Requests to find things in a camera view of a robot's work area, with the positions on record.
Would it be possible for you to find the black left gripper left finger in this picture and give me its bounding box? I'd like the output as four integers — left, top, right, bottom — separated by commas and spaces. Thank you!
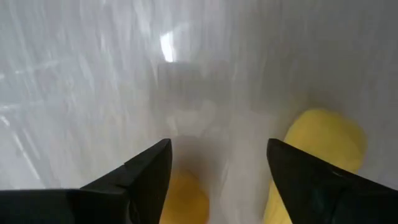
0, 138, 173, 224

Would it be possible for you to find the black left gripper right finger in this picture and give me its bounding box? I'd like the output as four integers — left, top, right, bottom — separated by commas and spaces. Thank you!
266, 138, 398, 224

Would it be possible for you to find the orange yellow mango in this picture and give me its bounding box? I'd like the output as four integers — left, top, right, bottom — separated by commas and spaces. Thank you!
160, 169, 210, 224

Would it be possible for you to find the yellow corn cob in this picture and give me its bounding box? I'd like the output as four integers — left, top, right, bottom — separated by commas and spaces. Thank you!
262, 108, 368, 224

